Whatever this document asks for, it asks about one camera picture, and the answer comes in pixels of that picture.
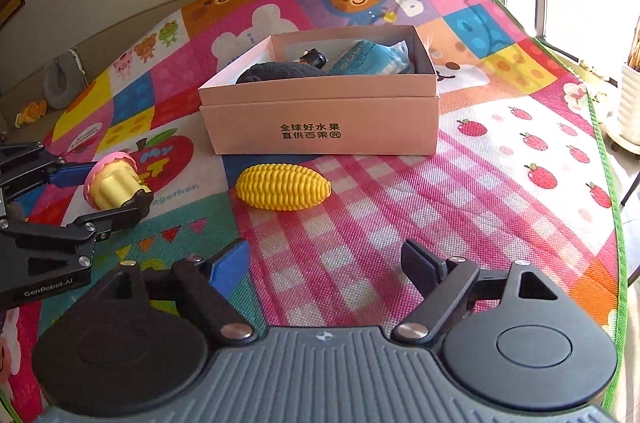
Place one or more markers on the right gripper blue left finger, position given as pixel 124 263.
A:
pixel 204 288

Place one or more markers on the grey neck pillow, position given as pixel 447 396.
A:
pixel 64 79

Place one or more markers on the white flower pot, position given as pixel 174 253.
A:
pixel 628 113

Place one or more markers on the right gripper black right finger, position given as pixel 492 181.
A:
pixel 445 287

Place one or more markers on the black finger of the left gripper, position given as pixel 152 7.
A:
pixel 102 224

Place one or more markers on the orange toy on sofa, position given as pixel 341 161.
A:
pixel 30 113

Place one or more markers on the beige sofa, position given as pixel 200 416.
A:
pixel 95 53

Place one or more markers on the yellow toy corn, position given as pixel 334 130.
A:
pixel 282 187

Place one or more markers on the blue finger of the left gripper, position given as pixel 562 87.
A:
pixel 69 175

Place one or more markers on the pink cardboard box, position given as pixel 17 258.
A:
pixel 394 114

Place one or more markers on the black plush toy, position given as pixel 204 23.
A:
pixel 269 71

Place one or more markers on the pink yellow cupcake toy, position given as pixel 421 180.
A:
pixel 113 181

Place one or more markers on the blue wet wipes pack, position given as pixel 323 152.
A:
pixel 363 57

